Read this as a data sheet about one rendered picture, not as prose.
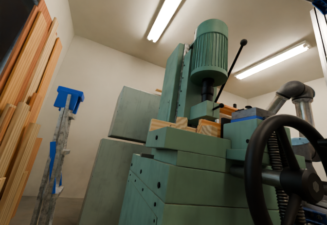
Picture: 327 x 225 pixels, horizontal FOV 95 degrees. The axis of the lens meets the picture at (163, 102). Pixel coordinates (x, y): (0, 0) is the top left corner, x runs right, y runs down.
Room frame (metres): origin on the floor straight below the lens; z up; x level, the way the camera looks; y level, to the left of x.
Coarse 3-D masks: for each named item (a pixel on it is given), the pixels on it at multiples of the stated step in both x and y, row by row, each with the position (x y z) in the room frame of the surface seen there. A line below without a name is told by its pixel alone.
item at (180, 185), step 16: (144, 160) 0.68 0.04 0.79; (144, 176) 0.64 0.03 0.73; (160, 176) 0.48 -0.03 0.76; (176, 176) 0.44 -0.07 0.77; (192, 176) 0.45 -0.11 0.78; (208, 176) 0.47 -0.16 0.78; (224, 176) 0.49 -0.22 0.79; (160, 192) 0.46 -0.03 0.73; (176, 192) 0.44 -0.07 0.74; (192, 192) 0.45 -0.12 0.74; (208, 192) 0.47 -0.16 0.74; (224, 192) 0.49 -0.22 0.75; (240, 192) 0.50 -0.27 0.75; (272, 192) 0.55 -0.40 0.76; (272, 208) 0.55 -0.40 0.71
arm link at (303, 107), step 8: (304, 88) 0.89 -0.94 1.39; (296, 96) 0.95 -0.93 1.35; (304, 96) 0.92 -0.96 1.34; (312, 96) 0.92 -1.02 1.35; (296, 104) 0.98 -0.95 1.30; (304, 104) 0.94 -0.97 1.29; (296, 112) 0.99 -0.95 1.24; (304, 112) 0.94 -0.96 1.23; (312, 120) 0.93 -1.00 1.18; (304, 136) 0.96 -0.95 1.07; (312, 160) 0.94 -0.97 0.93; (320, 160) 0.94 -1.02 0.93
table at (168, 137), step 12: (156, 132) 0.51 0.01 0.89; (168, 132) 0.42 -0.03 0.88; (180, 132) 0.44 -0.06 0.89; (192, 132) 0.45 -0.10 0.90; (156, 144) 0.49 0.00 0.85; (168, 144) 0.43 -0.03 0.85; (180, 144) 0.44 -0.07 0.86; (192, 144) 0.45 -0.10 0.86; (204, 144) 0.46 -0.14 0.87; (216, 144) 0.47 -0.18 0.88; (228, 144) 0.49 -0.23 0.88; (216, 156) 0.48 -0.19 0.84; (228, 156) 0.48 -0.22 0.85; (240, 156) 0.43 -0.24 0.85; (264, 156) 0.41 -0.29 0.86; (300, 156) 0.60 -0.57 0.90
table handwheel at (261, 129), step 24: (264, 120) 0.30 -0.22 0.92; (288, 120) 0.31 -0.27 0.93; (264, 144) 0.28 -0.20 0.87; (288, 144) 0.31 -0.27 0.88; (312, 144) 0.36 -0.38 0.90; (240, 168) 0.45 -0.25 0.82; (288, 168) 0.34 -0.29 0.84; (288, 192) 0.33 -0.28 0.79; (312, 192) 0.30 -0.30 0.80; (264, 216) 0.28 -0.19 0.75; (288, 216) 0.31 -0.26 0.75
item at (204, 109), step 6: (204, 102) 0.61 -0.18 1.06; (210, 102) 0.60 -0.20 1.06; (192, 108) 0.71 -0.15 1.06; (198, 108) 0.65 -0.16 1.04; (204, 108) 0.61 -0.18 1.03; (210, 108) 0.60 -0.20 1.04; (192, 114) 0.70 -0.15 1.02; (198, 114) 0.65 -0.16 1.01; (204, 114) 0.60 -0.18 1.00; (210, 114) 0.60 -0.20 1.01; (216, 114) 0.61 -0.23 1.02; (192, 120) 0.72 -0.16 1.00; (198, 120) 0.70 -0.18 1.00; (210, 120) 0.67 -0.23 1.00
